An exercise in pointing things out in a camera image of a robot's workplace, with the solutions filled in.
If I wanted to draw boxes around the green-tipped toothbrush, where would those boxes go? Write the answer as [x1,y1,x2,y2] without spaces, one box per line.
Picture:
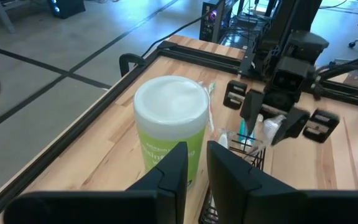
[197,80,218,135]

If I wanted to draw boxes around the white-headed wrapped toothbrush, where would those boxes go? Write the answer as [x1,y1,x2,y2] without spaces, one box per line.
[216,129,230,149]

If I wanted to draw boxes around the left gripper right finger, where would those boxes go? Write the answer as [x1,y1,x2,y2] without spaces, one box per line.
[206,140,358,224]

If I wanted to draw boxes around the green wipes canister white lid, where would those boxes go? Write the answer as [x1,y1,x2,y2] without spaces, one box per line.
[132,75,210,190]

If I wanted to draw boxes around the computer tower blue lights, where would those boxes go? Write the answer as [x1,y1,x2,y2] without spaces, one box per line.
[47,0,86,19]

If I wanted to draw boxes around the black aluminium rig frame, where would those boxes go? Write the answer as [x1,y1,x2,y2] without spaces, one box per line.
[0,40,358,224]

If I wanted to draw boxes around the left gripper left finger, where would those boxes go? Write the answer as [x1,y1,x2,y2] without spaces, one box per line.
[3,141,189,224]

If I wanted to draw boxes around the black table clamp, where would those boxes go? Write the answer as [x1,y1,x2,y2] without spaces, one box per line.
[119,53,148,78]

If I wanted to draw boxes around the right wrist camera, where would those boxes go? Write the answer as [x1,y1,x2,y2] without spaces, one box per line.
[270,57,310,94]

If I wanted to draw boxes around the computer tower purple lights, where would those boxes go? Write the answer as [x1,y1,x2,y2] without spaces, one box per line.
[199,0,229,43]

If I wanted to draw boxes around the black wire toothbrush holder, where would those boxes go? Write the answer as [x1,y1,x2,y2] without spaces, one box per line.
[198,133,267,224]

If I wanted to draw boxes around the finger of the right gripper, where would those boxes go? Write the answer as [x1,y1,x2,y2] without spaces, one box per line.
[271,107,311,146]
[240,89,265,135]

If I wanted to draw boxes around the black power cable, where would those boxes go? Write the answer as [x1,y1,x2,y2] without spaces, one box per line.
[140,0,228,59]

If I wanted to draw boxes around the teal toothbrush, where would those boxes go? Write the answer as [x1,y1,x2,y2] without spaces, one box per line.
[239,118,257,147]

